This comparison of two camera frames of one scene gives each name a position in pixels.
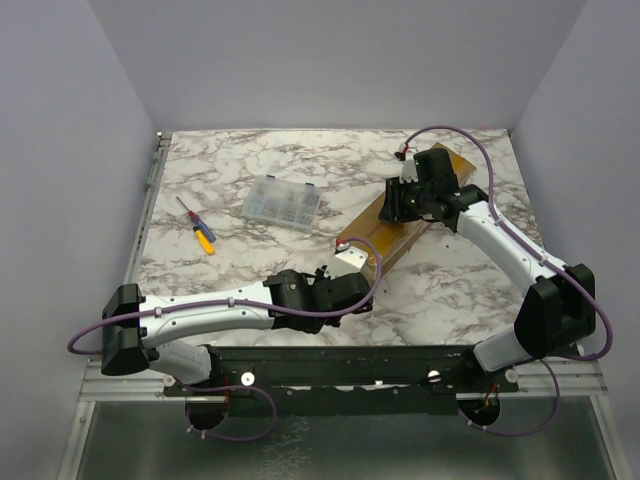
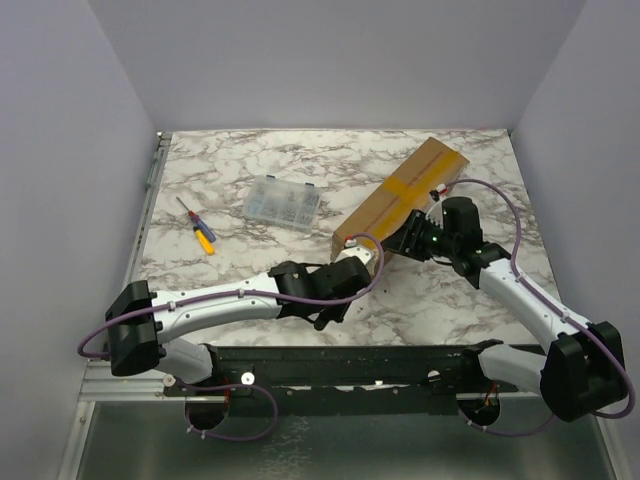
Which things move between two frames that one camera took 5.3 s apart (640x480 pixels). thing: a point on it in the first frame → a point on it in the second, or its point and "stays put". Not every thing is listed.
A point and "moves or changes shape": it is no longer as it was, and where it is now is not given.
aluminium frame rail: x=99 y=387 stays put
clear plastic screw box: x=279 y=201 stays put
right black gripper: x=392 y=201 → x=407 y=240
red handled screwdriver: x=194 y=216 stays put
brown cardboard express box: x=391 y=238 moves or changes shape
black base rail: x=348 y=378 stays put
